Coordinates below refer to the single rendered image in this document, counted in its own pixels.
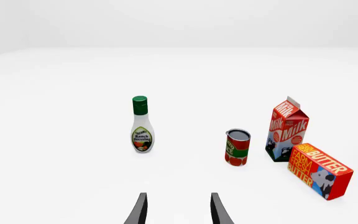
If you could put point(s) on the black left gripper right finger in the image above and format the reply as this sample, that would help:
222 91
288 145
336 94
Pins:
219 212

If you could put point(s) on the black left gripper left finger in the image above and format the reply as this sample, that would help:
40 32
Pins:
138 212

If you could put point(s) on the red tomato sauce tin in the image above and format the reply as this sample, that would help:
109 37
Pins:
236 149

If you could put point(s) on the white ranch dressing bottle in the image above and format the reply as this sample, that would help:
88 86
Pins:
142 130

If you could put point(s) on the red milk carton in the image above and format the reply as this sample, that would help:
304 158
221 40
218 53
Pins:
286 133

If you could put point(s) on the red butter box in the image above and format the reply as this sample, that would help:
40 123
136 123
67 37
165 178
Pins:
320 170

